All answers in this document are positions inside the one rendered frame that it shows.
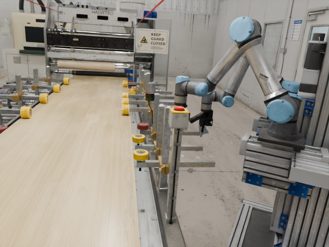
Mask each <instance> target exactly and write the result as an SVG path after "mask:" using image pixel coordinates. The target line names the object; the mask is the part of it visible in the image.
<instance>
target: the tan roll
mask: <svg viewBox="0 0 329 247"><path fill-rule="evenodd" d="M50 64H51V65H57V66H58V68H59V69H76V70H96V71H115V68H118V69H133V67H127V66H115V63H111V62H93V61H74V60H58V61H57V63H52V62H51V63H50Z"/></svg>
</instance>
